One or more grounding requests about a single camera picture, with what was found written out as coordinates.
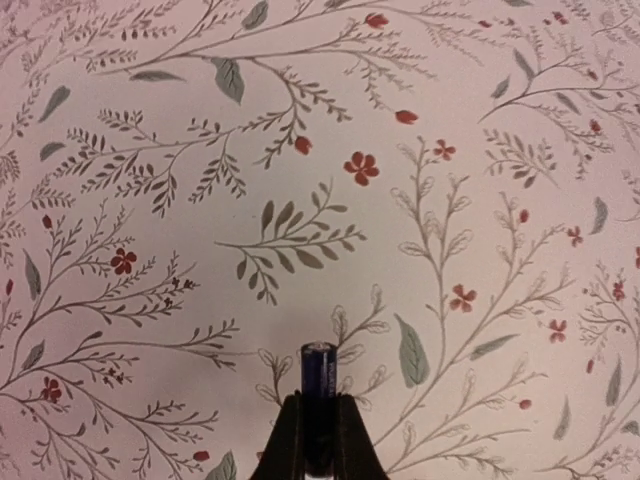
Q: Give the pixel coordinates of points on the floral patterned table mat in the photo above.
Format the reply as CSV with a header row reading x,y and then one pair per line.
x,y
447,191

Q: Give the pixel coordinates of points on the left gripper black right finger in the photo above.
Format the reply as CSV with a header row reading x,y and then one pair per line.
x,y
354,456

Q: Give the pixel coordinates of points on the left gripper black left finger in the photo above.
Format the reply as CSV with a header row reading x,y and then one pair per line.
x,y
283,455

